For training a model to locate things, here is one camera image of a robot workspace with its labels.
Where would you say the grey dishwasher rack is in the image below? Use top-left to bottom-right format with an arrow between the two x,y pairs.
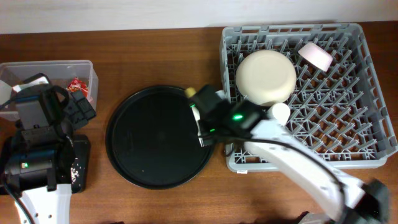
220,23 -> 397,169

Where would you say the cooked rice pile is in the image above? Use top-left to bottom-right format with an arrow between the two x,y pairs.
70,157 -> 84,184

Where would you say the clear plastic waste bin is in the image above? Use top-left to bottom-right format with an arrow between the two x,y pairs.
1,60 -> 99,108

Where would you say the black rectangular tray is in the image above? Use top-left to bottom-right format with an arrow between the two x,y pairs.
0,134 -> 91,195

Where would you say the white plastic cup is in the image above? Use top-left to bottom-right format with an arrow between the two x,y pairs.
267,103 -> 290,126

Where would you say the black round tray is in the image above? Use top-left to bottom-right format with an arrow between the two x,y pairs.
105,85 -> 214,190

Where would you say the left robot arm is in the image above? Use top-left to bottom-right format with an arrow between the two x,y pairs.
1,84 -> 96,223

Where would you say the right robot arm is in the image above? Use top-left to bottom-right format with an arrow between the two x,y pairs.
191,98 -> 390,223

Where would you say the yellow plastic spoon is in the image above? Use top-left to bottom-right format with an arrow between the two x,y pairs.
184,87 -> 197,98

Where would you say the small pink bowl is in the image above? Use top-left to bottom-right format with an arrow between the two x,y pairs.
298,42 -> 333,72

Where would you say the red snack wrapper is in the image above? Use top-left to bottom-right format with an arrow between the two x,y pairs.
67,77 -> 93,102

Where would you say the cream large bowl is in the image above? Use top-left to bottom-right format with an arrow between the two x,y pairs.
235,50 -> 296,106

